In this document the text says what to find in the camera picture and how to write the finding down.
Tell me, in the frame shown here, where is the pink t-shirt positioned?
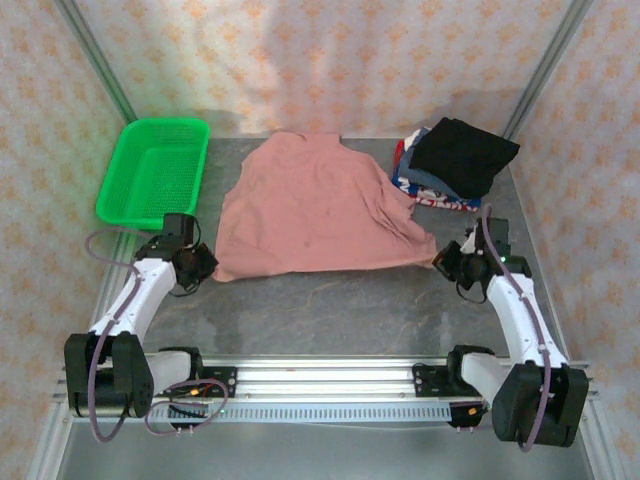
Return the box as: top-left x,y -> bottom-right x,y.
212,130 -> 439,283

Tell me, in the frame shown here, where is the red white blue printed t-shirt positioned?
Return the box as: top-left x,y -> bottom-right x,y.
392,137 -> 483,213

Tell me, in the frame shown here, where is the green plastic basket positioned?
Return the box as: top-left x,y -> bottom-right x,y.
94,117 -> 211,232

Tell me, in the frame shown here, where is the grey-blue folded t-shirt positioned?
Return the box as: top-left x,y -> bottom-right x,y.
399,128 -> 464,199

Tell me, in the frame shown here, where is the black folded t-shirt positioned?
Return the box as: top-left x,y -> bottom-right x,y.
408,117 -> 521,200

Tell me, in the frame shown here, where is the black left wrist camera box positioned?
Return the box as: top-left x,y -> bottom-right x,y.
162,212 -> 198,244

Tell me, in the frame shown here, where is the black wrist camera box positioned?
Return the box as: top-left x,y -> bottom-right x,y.
487,218 -> 512,257
162,212 -> 198,244

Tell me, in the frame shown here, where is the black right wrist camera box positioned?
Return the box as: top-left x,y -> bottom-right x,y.
487,218 -> 512,257

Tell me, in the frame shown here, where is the aluminium table side rail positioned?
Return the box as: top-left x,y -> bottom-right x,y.
27,230 -> 137,480
509,169 -> 617,480

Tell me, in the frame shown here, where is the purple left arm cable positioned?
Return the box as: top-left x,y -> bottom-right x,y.
85,227 -> 229,444

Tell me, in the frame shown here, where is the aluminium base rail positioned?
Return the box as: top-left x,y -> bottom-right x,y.
52,355 -> 599,402

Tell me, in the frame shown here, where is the slotted grey cable duct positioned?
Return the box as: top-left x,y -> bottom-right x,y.
148,403 -> 454,424

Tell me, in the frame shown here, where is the aluminium frame post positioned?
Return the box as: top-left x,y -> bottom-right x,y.
501,0 -> 594,142
53,0 -> 139,122

